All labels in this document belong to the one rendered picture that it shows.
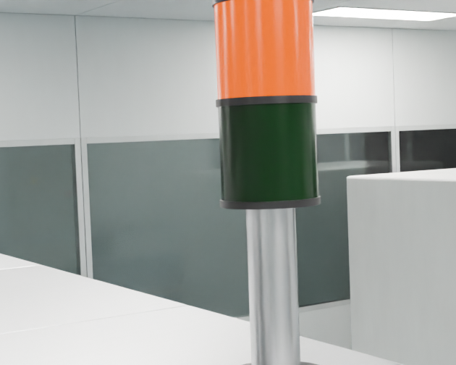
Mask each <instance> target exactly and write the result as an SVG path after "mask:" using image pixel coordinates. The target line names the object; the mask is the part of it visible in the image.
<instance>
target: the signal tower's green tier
mask: <svg viewBox="0 0 456 365"><path fill-rule="evenodd" d="M218 113H219V149H220V167H221V199H222V200H223V201H236V202H263V201H293V200H302V199H309V198H317V197H318V156H317V134H316V103H280V104H246V105H234V106H220V107H218Z"/></svg>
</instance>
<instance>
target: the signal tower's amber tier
mask: <svg viewBox="0 0 456 365"><path fill-rule="evenodd" d="M214 19H215V39H216V75H217V93H218V99H222V98H239V97H251V96H290V95H312V96H315V95H316V91H315V70H314V47H313V5H312V1H311V0H230V1H223V2H220V3H218V4H215V5H214Z"/></svg>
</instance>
